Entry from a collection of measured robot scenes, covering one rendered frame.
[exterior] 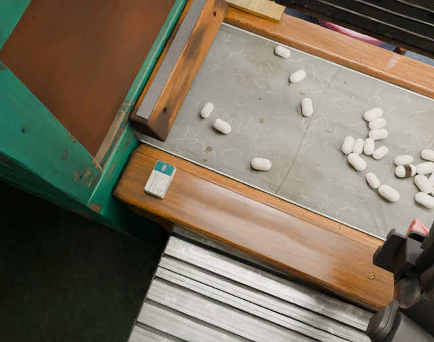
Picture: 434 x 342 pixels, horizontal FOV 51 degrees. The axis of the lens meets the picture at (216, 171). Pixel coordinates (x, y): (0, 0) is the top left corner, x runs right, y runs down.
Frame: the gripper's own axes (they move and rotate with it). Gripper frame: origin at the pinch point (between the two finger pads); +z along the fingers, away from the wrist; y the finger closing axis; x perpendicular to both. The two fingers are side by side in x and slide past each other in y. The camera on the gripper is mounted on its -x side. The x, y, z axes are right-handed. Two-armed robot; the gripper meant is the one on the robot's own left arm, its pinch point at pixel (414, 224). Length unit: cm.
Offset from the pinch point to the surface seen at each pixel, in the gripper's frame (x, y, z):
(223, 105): 1.9, 37.7, 15.5
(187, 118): 5.3, 43.0, 11.4
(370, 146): -1.4, 8.9, 16.7
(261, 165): 6.1, 26.0, 7.5
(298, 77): -6.4, 26.4, 22.6
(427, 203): 2.5, -4.0, 12.2
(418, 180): 0.4, -1.3, 14.7
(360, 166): 1.4, 9.3, 13.2
